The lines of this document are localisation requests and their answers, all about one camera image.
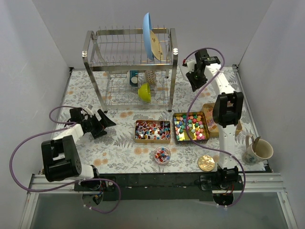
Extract clear plastic jar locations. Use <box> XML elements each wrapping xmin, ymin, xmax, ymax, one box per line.
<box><xmin>153</xmin><ymin>146</ymin><xmax>171</xmax><ymax>166</ymax></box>

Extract teal white cup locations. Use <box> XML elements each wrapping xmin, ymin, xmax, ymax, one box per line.
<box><xmin>129</xmin><ymin>70</ymin><xmax>138</xmax><ymax>87</ymax></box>

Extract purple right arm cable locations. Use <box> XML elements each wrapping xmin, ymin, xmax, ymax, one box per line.
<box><xmin>183</xmin><ymin>47</ymin><xmax>246</xmax><ymax>208</ymax></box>

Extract black tin with star candies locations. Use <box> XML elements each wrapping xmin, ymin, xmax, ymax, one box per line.
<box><xmin>173</xmin><ymin>112</ymin><xmax>210</xmax><ymax>145</ymax></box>

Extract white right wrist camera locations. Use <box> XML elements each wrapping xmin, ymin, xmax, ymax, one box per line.
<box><xmin>182</xmin><ymin>59</ymin><xmax>196</xmax><ymax>75</ymax></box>

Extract green bowl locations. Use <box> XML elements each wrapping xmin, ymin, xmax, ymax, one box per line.
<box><xmin>138</xmin><ymin>83</ymin><xmax>151</xmax><ymax>103</ymax></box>

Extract aluminium frame rail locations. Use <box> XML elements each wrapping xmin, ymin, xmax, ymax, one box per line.
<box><xmin>29</xmin><ymin>173</ymin><xmax>298</xmax><ymax>229</ymax></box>

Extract beige patterned plate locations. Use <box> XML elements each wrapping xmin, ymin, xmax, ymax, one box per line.
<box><xmin>150</xmin><ymin>31</ymin><xmax>163</xmax><ymax>61</ymax></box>

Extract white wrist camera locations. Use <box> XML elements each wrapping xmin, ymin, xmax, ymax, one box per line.
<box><xmin>84</xmin><ymin>104</ymin><xmax>93</xmax><ymax>115</ymax></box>
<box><xmin>182</xmin><ymin>59</ymin><xmax>196</xmax><ymax>75</ymax></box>

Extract patterned paper cup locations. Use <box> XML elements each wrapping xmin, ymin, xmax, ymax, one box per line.
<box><xmin>145</xmin><ymin>70</ymin><xmax>157</xmax><ymax>85</ymax></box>

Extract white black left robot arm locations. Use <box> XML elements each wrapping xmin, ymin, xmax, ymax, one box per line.
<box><xmin>41</xmin><ymin>106</ymin><xmax>116</xmax><ymax>191</ymax></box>

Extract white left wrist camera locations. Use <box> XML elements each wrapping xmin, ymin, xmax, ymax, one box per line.
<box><xmin>84</xmin><ymin>104</ymin><xmax>93</xmax><ymax>115</ymax></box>

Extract gold tin with lollipops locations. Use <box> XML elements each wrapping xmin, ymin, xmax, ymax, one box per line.
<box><xmin>134</xmin><ymin>120</ymin><xmax>171</xmax><ymax>144</ymax></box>

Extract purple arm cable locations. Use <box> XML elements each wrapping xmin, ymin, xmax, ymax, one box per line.
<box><xmin>9</xmin><ymin>105</ymin><xmax>122</xmax><ymax>214</ymax></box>
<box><xmin>183</xmin><ymin>47</ymin><xmax>246</xmax><ymax>208</ymax></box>

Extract gold tin with popsicle candies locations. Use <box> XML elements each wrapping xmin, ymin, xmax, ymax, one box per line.
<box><xmin>200</xmin><ymin>103</ymin><xmax>243</xmax><ymax>138</ymax></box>

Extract gold jar lid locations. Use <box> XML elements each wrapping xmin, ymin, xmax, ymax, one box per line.
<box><xmin>198</xmin><ymin>155</ymin><xmax>215</xmax><ymax>172</ymax></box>

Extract beige paper cup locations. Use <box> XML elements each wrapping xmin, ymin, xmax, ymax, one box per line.
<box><xmin>242</xmin><ymin>135</ymin><xmax>274</xmax><ymax>165</ymax></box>

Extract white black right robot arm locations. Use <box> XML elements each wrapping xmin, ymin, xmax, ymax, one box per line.
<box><xmin>183</xmin><ymin>48</ymin><xmax>244</xmax><ymax>190</ymax></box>

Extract stainless steel dish rack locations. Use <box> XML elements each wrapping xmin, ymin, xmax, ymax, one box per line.
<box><xmin>81</xmin><ymin>27</ymin><xmax>178</xmax><ymax>112</ymax></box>

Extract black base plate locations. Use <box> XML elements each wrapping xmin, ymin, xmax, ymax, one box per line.
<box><xmin>73</xmin><ymin>172</ymin><xmax>246</xmax><ymax>202</ymax></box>

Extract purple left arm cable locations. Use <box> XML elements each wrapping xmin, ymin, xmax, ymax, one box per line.
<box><xmin>9</xmin><ymin>105</ymin><xmax>122</xmax><ymax>214</ymax></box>

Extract blue plate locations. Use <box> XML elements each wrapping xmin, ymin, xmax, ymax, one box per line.
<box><xmin>142</xmin><ymin>13</ymin><xmax>154</xmax><ymax>61</ymax></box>

